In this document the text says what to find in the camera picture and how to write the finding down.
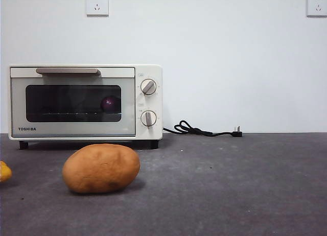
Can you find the purple eggplant green stem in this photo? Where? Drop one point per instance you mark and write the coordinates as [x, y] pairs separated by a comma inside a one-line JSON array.
[[110, 104]]

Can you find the white beige oven knob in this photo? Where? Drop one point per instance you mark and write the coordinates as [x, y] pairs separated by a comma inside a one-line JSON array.
[[148, 118], [148, 86]]

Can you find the white Toshiba toaster oven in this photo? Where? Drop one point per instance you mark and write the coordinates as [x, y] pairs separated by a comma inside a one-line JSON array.
[[149, 133]]

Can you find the brown potato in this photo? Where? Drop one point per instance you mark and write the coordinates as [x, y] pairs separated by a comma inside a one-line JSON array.
[[101, 169]]

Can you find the yellow fruit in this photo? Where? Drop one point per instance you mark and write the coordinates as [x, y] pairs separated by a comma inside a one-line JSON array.
[[3, 172]]

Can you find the white wall socket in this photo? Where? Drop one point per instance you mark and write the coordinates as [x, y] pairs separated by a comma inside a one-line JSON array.
[[97, 4], [316, 4]]

